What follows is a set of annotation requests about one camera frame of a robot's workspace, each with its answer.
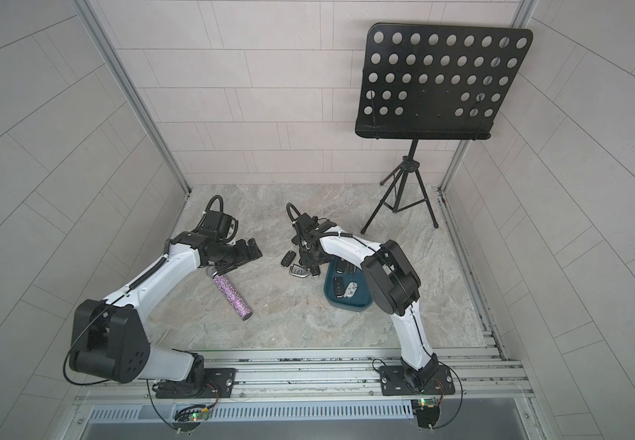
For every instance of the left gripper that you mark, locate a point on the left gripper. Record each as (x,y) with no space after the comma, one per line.
(245,255)

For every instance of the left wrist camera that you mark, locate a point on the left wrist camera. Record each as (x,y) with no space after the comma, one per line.
(219,226)

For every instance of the circuit board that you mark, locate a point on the circuit board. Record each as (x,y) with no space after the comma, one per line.
(187,419)
(426,412)

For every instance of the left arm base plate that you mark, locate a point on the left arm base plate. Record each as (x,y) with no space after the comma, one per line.
(212,383)

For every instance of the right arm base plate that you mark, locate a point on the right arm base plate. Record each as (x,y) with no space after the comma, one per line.
(401,381)

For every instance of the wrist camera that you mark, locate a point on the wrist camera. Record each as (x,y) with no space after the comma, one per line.
(219,226)
(305,224)

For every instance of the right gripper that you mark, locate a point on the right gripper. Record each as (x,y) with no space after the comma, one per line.
(306,260)

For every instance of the white key fob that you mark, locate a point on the white key fob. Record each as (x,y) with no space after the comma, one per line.
(351,289)

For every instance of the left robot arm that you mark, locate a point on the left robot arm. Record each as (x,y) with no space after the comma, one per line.
(109,340)

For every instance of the teal storage tray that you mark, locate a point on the teal storage tray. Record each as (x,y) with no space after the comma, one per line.
(345,286)

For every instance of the black key fob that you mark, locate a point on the black key fob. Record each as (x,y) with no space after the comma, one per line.
(288,259)
(341,266)
(339,287)

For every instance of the purple glitter tube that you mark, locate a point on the purple glitter tube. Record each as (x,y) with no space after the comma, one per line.
(231,293)

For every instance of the silver BMW key fob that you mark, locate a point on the silver BMW key fob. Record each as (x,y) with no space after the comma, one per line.
(299,271)

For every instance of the left circuit board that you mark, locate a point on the left circuit board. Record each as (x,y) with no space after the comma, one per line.
(187,419)

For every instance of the black music stand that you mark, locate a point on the black music stand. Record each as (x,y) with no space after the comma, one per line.
(434,82)

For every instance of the black key fob bottom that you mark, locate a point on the black key fob bottom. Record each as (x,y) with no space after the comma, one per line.
(339,287)

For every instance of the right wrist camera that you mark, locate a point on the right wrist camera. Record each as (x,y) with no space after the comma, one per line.
(305,224)

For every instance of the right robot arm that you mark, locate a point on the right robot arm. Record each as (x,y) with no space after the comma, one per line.
(391,280)

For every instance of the right circuit board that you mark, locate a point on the right circuit board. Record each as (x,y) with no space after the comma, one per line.
(426,412)

